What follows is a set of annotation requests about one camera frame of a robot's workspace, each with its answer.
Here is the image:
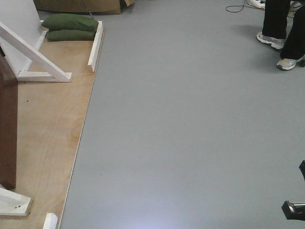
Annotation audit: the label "brown wooden door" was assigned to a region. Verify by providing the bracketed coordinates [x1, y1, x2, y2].
[0, 51, 18, 190]

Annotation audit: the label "green sandbag stacked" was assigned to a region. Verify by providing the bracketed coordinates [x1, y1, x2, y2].
[47, 30, 96, 41]
[42, 13, 99, 31]

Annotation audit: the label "grey sneaker left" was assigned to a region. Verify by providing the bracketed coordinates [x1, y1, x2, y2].
[256, 32, 285, 50]

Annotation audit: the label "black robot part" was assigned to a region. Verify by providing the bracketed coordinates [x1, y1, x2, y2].
[299, 160, 305, 179]
[281, 201, 305, 221]

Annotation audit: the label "grey sneaker right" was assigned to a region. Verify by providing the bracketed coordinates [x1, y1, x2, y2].
[276, 56, 305, 71]

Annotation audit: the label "white edge rail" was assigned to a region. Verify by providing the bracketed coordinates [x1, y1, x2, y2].
[43, 213, 58, 229]
[88, 21, 104, 72]

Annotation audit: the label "white diagonal brace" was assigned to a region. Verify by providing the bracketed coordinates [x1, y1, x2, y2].
[0, 187, 32, 216]
[0, 23, 72, 83]

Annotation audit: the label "white diagonal brace near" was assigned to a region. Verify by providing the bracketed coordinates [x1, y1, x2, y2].
[0, 187, 32, 216]

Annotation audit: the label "open cardboard box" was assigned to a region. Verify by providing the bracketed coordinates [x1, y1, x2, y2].
[33, 0, 134, 14]

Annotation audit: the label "green sandbag top stacked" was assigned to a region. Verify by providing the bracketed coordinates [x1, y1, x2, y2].
[42, 13, 99, 31]

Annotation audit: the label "person right leg black trousers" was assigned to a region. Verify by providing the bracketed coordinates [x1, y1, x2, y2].
[280, 6, 305, 60]

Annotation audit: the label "person leg black trousers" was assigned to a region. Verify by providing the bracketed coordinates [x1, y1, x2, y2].
[280, 6, 305, 60]
[262, 0, 291, 39]

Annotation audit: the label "black robot part lower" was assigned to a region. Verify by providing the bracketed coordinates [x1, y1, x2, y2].
[281, 201, 305, 221]

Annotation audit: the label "dark floor cable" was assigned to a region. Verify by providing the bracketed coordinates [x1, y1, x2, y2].
[225, 0, 248, 13]

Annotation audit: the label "plywood door base platform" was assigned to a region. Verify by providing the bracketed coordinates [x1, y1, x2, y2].
[0, 41, 95, 229]

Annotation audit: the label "black robot part upper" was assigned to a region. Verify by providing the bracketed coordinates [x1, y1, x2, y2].
[299, 160, 305, 179]

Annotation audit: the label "white diagonal brace far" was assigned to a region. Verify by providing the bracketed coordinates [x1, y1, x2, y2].
[0, 23, 72, 83]

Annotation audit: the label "green sandbag bottom stacked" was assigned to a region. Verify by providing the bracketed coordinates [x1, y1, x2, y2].
[47, 30, 96, 41]

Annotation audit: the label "grey sneaker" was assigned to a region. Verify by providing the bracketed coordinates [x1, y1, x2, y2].
[276, 56, 305, 71]
[256, 32, 285, 50]

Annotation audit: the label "white power strip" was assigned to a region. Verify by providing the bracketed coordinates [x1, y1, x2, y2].
[247, 0, 265, 9]

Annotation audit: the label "person left leg black trousers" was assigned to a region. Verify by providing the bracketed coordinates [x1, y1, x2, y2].
[262, 0, 291, 39]

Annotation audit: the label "white panel wall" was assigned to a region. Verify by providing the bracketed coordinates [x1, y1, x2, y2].
[0, 0, 43, 74]

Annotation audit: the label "white edge rail far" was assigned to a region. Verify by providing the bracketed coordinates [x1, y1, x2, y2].
[88, 21, 104, 72]

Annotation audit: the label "white edge rail near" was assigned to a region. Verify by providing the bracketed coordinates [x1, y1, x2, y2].
[43, 213, 58, 229]

